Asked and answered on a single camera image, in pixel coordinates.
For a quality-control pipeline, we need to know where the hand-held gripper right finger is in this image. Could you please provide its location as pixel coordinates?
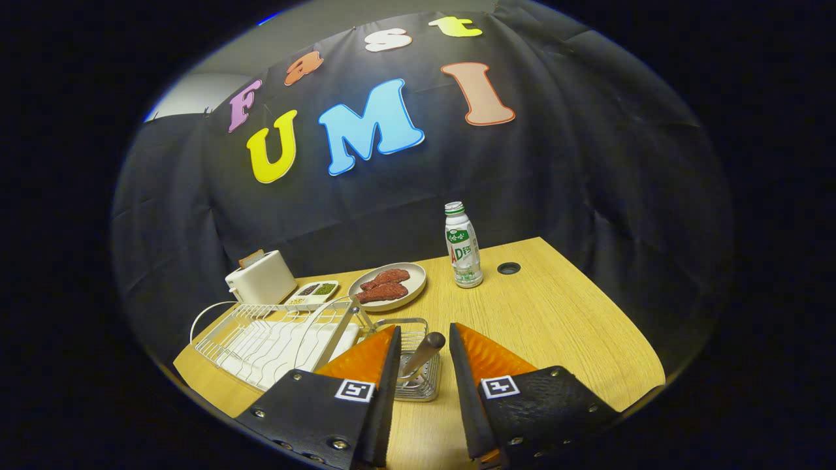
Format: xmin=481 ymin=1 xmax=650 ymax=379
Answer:
xmin=448 ymin=322 xmax=621 ymax=467

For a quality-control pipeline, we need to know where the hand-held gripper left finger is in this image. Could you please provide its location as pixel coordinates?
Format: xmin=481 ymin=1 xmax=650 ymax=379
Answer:
xmin=235 ymin=324 xmax=402 ymax=469

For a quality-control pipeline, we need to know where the silver wire basket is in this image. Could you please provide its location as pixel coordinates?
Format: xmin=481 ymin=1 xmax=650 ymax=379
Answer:
xmin=372 ymin=317 xmax=442 ymax=402

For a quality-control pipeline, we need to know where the wooden handle spoon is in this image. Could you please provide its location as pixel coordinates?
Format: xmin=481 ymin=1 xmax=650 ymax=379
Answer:
xmin=397 ymin=331 xmax=447 ymax=386

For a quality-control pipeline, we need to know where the white wire dish rack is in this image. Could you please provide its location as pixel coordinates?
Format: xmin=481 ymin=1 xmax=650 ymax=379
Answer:
xmin=189 ymin=295 xmax=378 ymax=392

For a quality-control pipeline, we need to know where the beige round plate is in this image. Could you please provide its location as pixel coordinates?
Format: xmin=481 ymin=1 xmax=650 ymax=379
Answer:
xmin=347 ymin=262 xmax=427 ymax=312

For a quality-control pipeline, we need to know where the red raw meat piece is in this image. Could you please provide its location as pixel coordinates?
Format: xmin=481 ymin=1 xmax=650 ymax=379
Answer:
xmin=355 ymin=282 xmax=410 ymax=305
xmin=360 ymin=268 xmax=411 ymax=292

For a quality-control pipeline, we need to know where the white drip tray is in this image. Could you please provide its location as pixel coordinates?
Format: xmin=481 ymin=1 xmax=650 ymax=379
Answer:
xmin=229 ymin=320 xmax=361 ymax=391

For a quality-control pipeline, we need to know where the white divided bean tray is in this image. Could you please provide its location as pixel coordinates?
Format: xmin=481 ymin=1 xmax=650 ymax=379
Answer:
xmin=285 ymin=280 xmax=340 ymax=307

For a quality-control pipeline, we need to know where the white plastic drink bottle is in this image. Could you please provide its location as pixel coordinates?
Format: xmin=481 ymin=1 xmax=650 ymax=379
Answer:
xmin=445 ymin=201 xmax=484 ymax=289

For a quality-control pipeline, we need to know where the white toaster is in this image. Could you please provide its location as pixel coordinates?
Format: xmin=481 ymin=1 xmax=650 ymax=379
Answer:
xmin=225 ymin=249 xmax=298 ymax=306

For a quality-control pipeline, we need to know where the black backdrop cloth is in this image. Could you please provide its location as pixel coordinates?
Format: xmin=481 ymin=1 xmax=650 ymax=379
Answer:
xmin=110 ymin=0 xmax=732 ymax=366

